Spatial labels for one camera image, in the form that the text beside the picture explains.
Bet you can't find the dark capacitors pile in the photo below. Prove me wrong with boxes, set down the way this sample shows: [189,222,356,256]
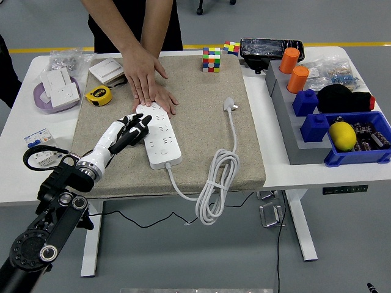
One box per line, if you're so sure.
[334,115,391,153]

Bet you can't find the black pouch with red tip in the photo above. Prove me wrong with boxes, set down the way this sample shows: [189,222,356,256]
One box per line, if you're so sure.
[316,84,376,114]

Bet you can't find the white power strip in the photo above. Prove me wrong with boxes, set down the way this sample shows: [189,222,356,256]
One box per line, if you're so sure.
[136,102,183,170]

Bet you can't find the black floor cable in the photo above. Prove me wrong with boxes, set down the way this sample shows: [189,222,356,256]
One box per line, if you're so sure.
[276,190,288,293]

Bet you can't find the black wrapped box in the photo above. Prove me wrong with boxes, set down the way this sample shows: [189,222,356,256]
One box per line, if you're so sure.
[239,37,305,75]

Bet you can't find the black office chair base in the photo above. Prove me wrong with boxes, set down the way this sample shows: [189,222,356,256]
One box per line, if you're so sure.
[196,0,238,16]

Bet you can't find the blue plastic bin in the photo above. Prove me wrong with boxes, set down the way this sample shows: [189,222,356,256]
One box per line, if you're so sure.
[323,110,391,168]

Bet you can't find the grey-brown mat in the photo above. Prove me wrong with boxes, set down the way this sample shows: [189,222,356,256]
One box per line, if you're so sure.
[70,54,266,199]

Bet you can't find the person's left hand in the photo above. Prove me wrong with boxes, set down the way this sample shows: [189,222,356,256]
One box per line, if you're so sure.
[132,82,180,115]

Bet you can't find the white table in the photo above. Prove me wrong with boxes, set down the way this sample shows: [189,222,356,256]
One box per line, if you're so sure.
[0,46,391,278]

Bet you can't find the yellow lemon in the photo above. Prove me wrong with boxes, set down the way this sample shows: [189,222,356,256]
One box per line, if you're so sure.
[328,121,357,152]

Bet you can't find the white double wall switch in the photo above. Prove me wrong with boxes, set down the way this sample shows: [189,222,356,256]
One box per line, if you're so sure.
[89,57,126,85]

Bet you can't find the purple dish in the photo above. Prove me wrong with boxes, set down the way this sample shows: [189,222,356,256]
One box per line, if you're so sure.
[32,76,82,115]

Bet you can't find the grey stepped block holder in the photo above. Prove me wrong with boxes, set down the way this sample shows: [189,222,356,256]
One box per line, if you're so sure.
[265,59,334,166]

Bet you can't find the large metal clamp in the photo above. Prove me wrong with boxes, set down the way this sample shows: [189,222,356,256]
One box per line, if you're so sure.
[258,201,287,228]

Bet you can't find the large rubik's cube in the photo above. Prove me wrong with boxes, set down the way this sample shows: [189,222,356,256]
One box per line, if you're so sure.
[201,46,222,74]

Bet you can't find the white power strip cord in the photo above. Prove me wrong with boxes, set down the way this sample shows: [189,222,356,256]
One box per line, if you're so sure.
[164,96,241,226]

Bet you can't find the person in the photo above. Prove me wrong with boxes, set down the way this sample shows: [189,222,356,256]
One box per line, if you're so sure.
[87,0,183,53]
[0,34,23,109]

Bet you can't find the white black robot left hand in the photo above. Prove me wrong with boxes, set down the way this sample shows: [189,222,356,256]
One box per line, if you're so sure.
[88,112,153,167]

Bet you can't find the black table control panel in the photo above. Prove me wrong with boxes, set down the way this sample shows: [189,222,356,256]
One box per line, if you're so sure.
[322,184,369,195]

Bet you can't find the clear bag of screws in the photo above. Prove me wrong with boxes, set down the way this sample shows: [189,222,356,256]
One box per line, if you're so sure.
[48,49,94,76]

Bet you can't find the black plug adapter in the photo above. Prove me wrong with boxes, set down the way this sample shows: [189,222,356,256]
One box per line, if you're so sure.
[126,125,151,146]

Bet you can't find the clear bag of small parts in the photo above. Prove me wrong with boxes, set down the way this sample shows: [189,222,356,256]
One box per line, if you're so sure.
[301,59,332,91]

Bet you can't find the black plug cord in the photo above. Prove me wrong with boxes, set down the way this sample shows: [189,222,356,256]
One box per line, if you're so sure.
[81,148,260,229]

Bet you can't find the orange cylinder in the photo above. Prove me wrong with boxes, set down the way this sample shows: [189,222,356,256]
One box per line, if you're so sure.
[279,47,301,74]
[286,65,310,95]

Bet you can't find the person's right hand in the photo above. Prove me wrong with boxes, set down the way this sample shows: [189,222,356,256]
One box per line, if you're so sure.
[121,45,169,107]

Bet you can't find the white socket panel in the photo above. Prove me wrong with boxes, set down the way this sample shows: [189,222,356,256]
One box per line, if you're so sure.
[49,81,81,107]

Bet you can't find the small rubik's cube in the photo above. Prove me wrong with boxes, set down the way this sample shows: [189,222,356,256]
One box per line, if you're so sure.
[222,41,241,57]

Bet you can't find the small metal clamp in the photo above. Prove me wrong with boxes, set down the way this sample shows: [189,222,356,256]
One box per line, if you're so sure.
[256,190,280,201]

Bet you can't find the white blue circuit breaker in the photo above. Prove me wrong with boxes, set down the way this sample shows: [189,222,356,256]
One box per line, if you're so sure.
[23,128,64,169]

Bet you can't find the white switch panel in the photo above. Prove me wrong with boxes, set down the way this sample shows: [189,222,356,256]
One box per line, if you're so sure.
[40,67,73,95]

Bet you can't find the blue block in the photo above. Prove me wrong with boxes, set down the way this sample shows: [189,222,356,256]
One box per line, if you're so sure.
[299,113,332,143]
[292,89,320,117]

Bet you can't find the yellow tape measure with strap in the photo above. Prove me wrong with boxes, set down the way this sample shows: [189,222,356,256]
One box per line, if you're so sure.
[84,76,128,107]

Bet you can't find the clear bag of blue resistors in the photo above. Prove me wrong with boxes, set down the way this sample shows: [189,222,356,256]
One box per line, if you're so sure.
[328,59,363,92]

